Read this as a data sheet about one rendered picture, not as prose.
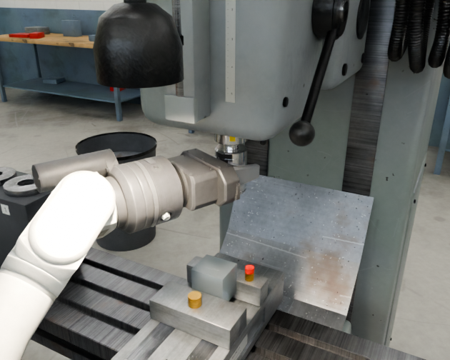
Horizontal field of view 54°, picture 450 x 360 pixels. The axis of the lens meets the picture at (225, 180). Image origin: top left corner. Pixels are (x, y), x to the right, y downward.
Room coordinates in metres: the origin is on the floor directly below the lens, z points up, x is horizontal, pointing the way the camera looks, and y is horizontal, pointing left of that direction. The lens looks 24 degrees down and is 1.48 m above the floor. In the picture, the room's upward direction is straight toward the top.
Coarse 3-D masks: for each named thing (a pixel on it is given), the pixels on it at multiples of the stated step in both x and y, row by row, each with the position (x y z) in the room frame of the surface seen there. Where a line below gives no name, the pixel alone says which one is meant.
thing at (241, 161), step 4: (216, 156) 0.59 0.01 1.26; (224, 160) 0.58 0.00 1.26; (228, 160) 0.58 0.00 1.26; (232, 160) 0.58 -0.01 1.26; (236, 160) 0.58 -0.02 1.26; (240, 160) 0.58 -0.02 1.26; (244, 160) 0.59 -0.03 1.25; (232, 164) 0.58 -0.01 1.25; (236, 164) 0.58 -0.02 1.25; (240, 164) 0.58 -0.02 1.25; (244, 164) 0.59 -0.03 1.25; (244, 184) 0.59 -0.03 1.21; (240, 188) 0.58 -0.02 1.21; (244, 188) 0.59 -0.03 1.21; (240, 192) 0.58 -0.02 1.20
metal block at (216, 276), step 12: (204, 264) 0.62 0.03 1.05; (216, 264) 0.62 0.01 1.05; (228, 264) 0.62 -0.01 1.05; (192, 276) 0.61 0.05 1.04; (204, 276) 0.59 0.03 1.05; (216, 276) 0.59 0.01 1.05; (228, 276) 0.60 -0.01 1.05; (192, 288) 0.61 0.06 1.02; (204, 288) 0.60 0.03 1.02; (216, 288) 0.58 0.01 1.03; (228, 288) 0.60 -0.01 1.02; (228, 300) 0.60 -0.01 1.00
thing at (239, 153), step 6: (222, 144) 0.61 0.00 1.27; (240, 144) 0.61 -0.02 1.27; (216, 150) 0.59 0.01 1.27; (222, 150) 0.59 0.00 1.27; (228, 150) 0.59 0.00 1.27; (234, 150) 0.59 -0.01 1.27; (240, 150) 0.59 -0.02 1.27; (246, 150) 0.60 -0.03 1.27; (222, 156) 0.58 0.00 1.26; (228, 156) 0.58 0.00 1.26; (234, 156) 0.58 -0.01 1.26; (240, 156) 0.58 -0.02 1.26
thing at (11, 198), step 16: (0, 176) 0.87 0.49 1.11; (16, 176) 0.90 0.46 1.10; (32, 176) 0.87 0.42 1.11; (0, 192) 0.82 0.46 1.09; (16, 192) 0.80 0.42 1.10; (32, 192) 0.80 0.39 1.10; (48, 192) 0.82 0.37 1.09; (0, 208) 0.79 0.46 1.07; (16, 208) 0.77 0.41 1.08; (32, 208) 0.77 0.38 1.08; (0, 224) 0.80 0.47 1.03; (16, 224) 0.78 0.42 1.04; (0, 240) 0.80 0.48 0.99; (16, 240) 0.78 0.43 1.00; (0, 256) 0.81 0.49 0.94
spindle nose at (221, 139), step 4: (216, 136) 0.59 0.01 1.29; (220, 136) 0.58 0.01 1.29; (224, 136) 0.58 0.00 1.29; (228, 136) 0.58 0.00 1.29; (216, 140) 0.59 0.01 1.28; (220, 140) 0.58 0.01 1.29; (224, 140) 0.58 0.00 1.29; (228, 140) 0.58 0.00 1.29; (236, 140) 0.58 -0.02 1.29; (240, 140) 0.58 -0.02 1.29; (244, 140) 0.59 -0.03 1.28; (224, 144) 0.58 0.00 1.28; (228, 144) 0.58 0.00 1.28; (232, 144) 0.58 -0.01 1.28; (236, 144) 0.58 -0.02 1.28
